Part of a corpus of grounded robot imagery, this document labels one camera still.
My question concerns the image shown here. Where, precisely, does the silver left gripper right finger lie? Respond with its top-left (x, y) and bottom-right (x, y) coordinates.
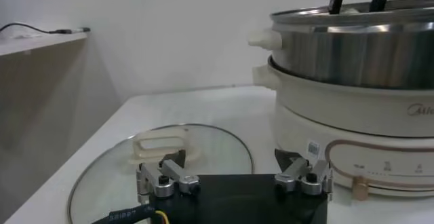
top-left (274, 148), bottom-right (335, 202)

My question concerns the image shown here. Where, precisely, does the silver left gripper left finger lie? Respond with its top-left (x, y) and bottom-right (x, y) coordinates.
top-left (136, 149), bottom-right (201, 204)

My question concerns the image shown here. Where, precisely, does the round glass pot lid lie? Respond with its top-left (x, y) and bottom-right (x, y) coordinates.
top-left (66, 123), bottom-right (255, 224)

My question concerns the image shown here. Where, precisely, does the stainless steel steamer basket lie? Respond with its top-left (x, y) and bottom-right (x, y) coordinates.
top-left (247, 0), bottom-right (434, 90)

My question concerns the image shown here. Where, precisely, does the cream electric cooker base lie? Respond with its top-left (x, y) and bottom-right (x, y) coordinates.
top-left (252, 55), bottom-right (434, 199)

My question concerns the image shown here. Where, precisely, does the white side desk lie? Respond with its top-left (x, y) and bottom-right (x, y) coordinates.
top-left (0, 30), bottom-right (121, 212)

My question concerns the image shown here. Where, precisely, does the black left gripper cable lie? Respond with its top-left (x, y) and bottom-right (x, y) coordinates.
top-left (90, 204), bottom-right (170, 224)

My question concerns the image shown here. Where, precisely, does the black desk cable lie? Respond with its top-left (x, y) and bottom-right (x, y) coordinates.
top-left (0, 22), bottom-right (73, 35)

